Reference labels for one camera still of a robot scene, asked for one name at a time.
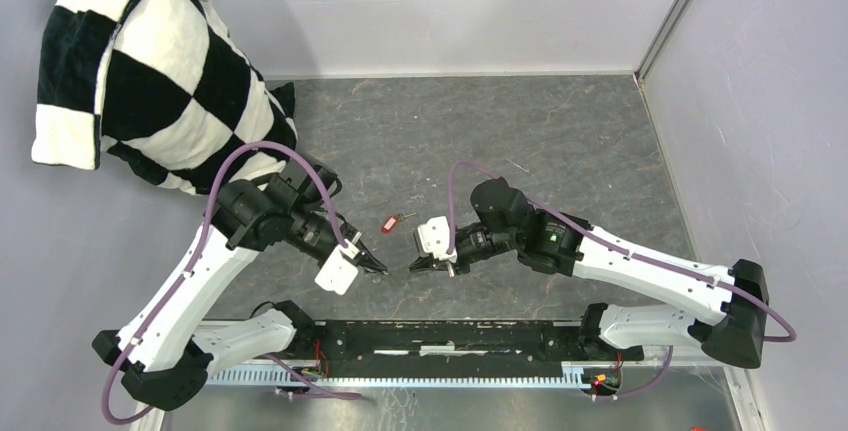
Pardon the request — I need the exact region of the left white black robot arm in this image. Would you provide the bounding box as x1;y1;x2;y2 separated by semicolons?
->
92;157;388;411

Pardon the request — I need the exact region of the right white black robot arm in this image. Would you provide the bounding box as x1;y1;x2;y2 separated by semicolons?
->
409;178;769;369

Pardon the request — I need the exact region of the key with red tag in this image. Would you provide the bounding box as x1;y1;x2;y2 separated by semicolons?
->
381;213;415;234

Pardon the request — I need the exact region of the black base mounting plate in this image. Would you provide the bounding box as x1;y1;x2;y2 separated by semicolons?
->
281;320;645;378

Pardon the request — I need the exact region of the black and white checkered cloth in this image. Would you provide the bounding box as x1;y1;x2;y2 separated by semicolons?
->
30;0;298;195

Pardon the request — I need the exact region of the corner aluminium profile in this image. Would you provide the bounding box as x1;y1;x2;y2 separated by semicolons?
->
633;0;693;86

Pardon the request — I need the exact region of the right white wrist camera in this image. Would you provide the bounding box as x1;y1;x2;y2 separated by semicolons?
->
413;216;458;263

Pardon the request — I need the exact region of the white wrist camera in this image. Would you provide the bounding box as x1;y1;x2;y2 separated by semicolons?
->
413;216;458;263
314;242;360;296

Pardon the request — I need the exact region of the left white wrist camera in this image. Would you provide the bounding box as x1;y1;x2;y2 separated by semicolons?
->
314;242;360;296

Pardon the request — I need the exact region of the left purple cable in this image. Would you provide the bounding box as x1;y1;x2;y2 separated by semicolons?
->
100;141;364;426

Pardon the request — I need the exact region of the white slotted cable duct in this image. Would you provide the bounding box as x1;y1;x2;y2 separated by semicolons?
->
207;363;590;390

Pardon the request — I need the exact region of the aluminium frame rail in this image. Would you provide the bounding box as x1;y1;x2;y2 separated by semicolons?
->
129;319;773;431

